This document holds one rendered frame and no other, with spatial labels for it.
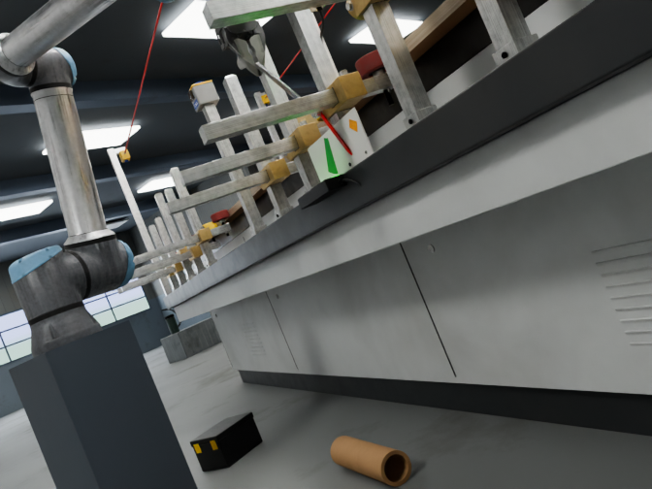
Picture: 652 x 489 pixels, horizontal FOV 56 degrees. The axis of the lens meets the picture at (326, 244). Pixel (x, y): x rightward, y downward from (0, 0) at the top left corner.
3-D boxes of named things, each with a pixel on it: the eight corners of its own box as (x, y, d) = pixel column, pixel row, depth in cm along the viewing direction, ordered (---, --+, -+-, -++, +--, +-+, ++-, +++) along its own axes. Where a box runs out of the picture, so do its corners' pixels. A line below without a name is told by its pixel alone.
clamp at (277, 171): (273, 180, 164) (266, 163, 164) (259, 192, 177) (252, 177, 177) (293, 174, 167) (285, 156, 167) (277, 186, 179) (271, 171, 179)
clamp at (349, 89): (347, 99, 119) (337, 76, 119) (321, 124, 131) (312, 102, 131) (371, 92, 121) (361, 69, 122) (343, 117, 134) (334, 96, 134)
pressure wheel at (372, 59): (385, 102, 124) (363, 49, 124) (368, 115, 131) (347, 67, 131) (416, 92, 127) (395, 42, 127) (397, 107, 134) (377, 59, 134)
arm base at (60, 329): (50, 350, 157) (36, 314, 157) (22, 363, 169) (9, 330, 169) (114, 325, 171) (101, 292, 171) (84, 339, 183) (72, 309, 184)
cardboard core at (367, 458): (375, 460, 139) (326, 443, 166) (389, 493, 139) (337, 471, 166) (403, 443, 142) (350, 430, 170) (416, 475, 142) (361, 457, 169)
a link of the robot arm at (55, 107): (65, 303, 183) (-1, 52, 175) (113, 287, 198) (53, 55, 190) (96, 299, 175) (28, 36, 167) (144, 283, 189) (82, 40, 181)
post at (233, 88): (288, 232, 171) (223, 75, 172) (284, 234, 174) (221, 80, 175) (299, 227, 173) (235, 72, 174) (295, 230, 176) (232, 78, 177)
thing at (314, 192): (342, 193, 121) (334, 172, 121) (304, 216, 141) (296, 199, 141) (363, 185, 123) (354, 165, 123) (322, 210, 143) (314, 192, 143)
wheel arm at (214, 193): (172, 216, 156) (165, 201, 156) (170, 218, 159) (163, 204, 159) (316, 167, 174) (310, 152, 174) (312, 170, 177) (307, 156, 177)
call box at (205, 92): (201, 107, 193) (191, 83, 194) (196, 114, 200) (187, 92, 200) (220, 101, 196) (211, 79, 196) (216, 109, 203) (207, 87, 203)
